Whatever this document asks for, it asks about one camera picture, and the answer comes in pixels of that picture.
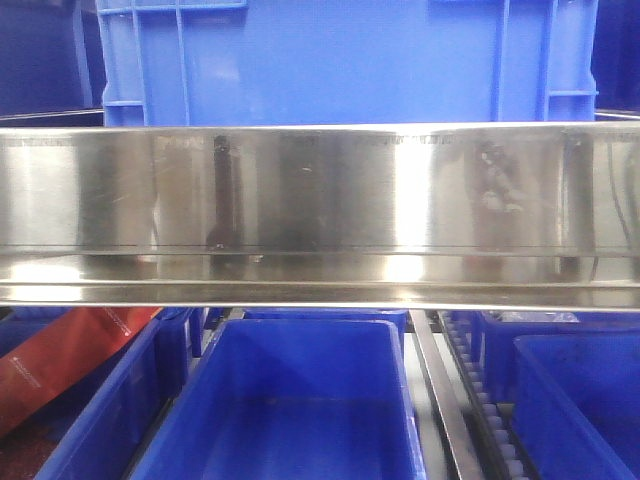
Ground blue bin centre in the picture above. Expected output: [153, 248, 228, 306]
[131, 319, 427, 479]

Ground blue bin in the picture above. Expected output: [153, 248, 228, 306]
[1, 308, 191, 479]
[512, 333, 639, 479]
[131, 319, 427, 479]

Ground large blue crate upper shelf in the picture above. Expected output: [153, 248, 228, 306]
[97, 1, 598, 126]

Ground blue bin left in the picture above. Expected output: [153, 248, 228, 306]
[1, 308, 191, 479]

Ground blue bin right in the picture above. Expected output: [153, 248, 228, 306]
[512, 333, 639, 479]

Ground red packaging bag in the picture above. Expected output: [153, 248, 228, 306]
[1, 306, 162, 436]

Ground stainless steel shelf rail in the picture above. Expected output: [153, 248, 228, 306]
[1, 122, 639, 311]

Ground roller track rail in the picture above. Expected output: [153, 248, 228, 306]
[404, 309, 536, 479]

